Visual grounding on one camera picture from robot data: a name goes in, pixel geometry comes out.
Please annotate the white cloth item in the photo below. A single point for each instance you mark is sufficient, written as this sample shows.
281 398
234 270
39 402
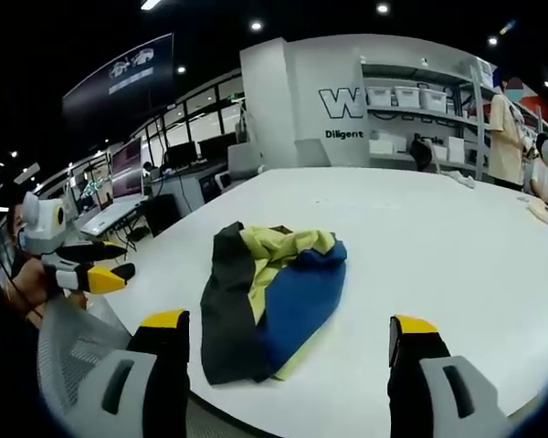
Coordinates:
459 179

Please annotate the large display screen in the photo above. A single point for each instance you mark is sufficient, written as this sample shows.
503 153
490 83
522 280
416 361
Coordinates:
127 171

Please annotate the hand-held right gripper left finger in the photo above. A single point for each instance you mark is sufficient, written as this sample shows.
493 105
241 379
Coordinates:
132 378

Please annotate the hanging dark banner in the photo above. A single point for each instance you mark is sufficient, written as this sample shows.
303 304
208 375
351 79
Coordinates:
119 77

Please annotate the grey box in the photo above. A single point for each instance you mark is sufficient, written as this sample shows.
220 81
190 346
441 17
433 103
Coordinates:
243 162

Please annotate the black office chair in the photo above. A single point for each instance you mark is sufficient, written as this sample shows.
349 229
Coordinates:
161 214

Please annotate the white storage bin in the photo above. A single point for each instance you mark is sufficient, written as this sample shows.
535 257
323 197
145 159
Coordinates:
407 96
433 98
382 95

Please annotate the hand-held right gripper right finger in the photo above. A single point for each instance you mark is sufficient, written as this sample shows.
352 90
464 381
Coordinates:
443 383

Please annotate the black computer monitor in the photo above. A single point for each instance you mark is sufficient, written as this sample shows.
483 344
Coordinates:
180 154
215 146

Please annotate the blue yellow black garment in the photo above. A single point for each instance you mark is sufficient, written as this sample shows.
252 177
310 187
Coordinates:
274 301

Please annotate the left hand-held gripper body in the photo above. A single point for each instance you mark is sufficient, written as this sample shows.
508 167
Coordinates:
41 232

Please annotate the grey metal storage shelf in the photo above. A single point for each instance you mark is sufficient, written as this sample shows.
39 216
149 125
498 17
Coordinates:
443 116

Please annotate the grey mesh office chair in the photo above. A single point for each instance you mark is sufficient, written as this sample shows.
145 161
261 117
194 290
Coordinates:
80 351

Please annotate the dark backpack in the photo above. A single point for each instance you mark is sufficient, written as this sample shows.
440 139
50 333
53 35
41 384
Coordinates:
424 155

